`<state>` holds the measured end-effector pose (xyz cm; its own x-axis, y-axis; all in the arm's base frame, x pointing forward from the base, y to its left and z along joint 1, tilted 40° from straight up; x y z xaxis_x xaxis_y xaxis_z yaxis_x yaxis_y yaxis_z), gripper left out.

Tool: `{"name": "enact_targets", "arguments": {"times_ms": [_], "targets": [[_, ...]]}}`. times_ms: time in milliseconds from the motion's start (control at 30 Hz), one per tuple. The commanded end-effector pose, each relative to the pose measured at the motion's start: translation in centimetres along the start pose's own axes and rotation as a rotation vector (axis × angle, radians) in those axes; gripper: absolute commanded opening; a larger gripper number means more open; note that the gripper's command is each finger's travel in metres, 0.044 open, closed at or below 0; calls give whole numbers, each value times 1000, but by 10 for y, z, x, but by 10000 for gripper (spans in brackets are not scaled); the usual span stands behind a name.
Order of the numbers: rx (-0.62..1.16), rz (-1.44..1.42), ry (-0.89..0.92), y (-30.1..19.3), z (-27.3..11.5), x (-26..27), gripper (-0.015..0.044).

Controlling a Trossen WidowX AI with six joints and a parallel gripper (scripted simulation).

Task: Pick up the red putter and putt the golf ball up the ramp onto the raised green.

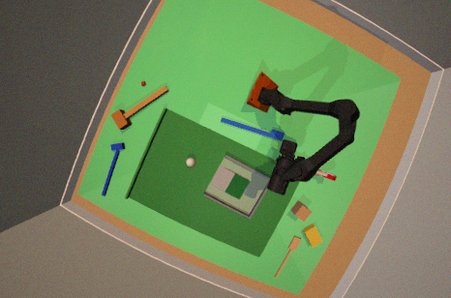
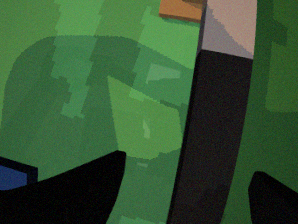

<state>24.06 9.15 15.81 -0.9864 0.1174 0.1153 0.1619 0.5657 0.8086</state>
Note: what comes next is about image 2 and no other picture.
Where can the dark green flat mat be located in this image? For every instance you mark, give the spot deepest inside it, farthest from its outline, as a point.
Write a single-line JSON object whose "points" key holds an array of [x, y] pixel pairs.
{"points": [[269, 140]]}

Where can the blue flat bar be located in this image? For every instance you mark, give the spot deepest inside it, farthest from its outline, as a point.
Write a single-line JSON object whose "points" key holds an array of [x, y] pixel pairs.
{"points": [[13, 174]]}

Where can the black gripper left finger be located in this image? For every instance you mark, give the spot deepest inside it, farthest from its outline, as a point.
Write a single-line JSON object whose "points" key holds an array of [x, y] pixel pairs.
{"points": [[84, 195]]}

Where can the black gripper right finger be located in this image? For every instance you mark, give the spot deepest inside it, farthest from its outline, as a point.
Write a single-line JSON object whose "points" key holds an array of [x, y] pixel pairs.
{"points": [[271, 202]]}

